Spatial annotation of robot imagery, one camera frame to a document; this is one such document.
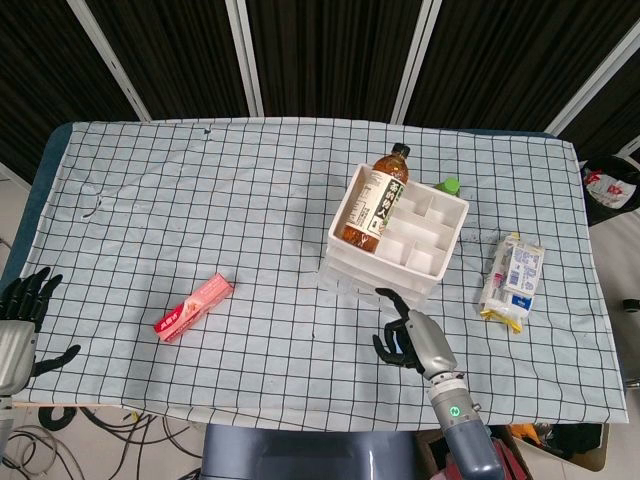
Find white black checked tablecloth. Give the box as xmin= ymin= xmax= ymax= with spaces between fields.
xmin=9 ymin=117 xmax=630 ymax=426

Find black floor cables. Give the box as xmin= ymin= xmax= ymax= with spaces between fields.
xmin=0 ymin=405 xmax=206 ymax=480

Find red toothpaste box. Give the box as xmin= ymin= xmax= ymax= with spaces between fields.
xmin=153 ymin=272 xmax=236 ymax=344

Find brown tea bottle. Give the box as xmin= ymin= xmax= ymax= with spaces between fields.
xmin=339 ymin=142 xmax=412 ymax=255

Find blue table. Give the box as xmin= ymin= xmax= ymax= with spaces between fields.
xmin=0 ymin=122 xmax=559 ymax=284

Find white partition frame post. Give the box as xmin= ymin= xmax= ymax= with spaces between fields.
xmin=224 ymin=0 xmax=265 ymax=118
xmin=67 ymin=0 xmax=152 ymax=122
xmin=544 ymin=19 xmax=640 ymax=137
xmin=387 ymin=0 xmax=442 ymax=124

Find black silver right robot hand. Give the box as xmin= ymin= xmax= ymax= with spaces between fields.
xmin=372 ymin=287 xmax=465 ymax=385

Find white plastic storage box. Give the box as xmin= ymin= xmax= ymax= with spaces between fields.
xmin=318 ymin=162 xmax=470 ymax=307

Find white blue snack package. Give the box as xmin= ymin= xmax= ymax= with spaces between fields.
xmin=479 ymin=232 xmax=547 ymax=334

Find cardboard box with clutter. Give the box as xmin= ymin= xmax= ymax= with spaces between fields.
xmin=414 ymin=422 xmax=607 ymax=480

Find grey-blue robot torso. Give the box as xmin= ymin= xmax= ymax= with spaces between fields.
xmin=201 ymin=423 xmax=454 ymax=480

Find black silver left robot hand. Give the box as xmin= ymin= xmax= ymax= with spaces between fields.
xmin=0 ymin=267 xmax=81 ymax=397

